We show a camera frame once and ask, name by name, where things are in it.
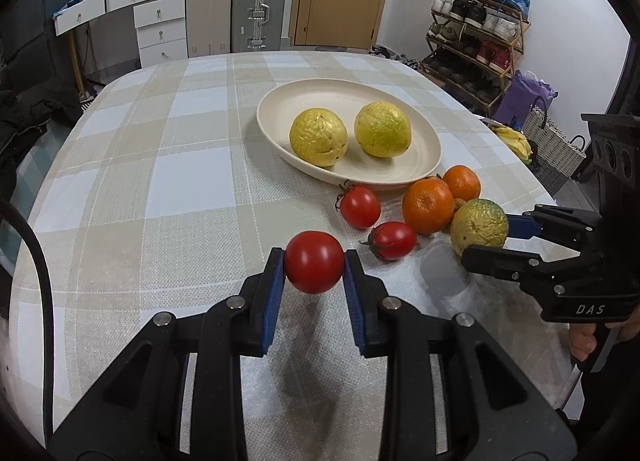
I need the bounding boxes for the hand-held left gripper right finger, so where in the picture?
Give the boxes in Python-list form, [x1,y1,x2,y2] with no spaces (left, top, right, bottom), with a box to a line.
[344,249,593,461]

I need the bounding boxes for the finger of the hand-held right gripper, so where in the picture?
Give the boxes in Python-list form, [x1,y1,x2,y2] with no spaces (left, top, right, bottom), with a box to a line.
[505,204,602,248]
[461,245,587,293]

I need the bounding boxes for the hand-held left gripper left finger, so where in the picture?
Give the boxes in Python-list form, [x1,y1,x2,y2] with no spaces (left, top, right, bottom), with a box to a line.
[50,247,287,461]

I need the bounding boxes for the pale yellow spotted passion fruit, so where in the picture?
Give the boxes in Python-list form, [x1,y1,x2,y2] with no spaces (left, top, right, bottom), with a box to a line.
[450,198,509,257]

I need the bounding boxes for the red tomato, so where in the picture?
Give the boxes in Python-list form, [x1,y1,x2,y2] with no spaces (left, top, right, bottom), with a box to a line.
[361,222,418,261]
[285,231,346,294]
[336,181,382,230]

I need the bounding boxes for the orange mandarin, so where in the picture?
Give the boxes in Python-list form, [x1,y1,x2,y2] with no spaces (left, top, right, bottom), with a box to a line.
[402,177,455,235]
[443,165,482,202]

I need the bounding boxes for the cream oval plate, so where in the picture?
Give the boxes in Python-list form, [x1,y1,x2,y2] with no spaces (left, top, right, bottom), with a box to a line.
[256,78,443,190]

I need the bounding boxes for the person's right hand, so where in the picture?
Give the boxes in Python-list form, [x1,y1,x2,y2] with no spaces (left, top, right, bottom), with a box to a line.
[568,322,601,363]

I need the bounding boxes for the bunch of bananas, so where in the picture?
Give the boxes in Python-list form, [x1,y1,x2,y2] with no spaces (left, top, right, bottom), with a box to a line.
[487,124,533,162]

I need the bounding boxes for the grey woven basket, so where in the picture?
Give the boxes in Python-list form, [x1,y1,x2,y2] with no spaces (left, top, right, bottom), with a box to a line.
[522,96,587,194]

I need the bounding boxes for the purple bag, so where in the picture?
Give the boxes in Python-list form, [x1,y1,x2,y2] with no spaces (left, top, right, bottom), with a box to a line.
[492,70,558,129]

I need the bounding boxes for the wrinkled yellow passion fruit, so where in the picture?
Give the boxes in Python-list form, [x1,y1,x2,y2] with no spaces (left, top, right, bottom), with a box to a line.
[289,108,349,168]

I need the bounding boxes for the green-yellow passion fruit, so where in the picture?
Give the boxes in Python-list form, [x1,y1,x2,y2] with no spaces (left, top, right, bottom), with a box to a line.
[354,101,412,158]

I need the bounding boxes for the wooden shoe rack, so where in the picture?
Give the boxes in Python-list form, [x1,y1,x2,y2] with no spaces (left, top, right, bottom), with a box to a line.
[421,0,530,117]

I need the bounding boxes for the pairs of loose shoes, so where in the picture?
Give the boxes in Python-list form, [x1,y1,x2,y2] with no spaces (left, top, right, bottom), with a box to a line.
[370,45,422,70]

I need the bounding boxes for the shoe rack with shoes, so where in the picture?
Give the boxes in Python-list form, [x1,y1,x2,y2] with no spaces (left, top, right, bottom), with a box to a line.
[422,0,531,107]

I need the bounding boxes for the silver suitcase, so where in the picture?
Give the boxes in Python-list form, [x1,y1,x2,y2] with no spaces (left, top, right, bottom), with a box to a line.
[231,0,289,54]

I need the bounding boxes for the beige suitcase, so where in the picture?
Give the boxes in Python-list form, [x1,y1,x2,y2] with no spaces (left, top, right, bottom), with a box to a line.
[185,0,234,59]

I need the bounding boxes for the white desk with drawers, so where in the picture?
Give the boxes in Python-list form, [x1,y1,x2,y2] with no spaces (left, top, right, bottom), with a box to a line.
[53,0,188,69]

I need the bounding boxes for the black jacket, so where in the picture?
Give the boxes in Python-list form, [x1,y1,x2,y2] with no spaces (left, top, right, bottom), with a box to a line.
[0,76,83,182]

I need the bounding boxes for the black cable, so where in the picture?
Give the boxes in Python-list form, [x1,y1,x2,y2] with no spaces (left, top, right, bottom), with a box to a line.
[0,198,56,442]

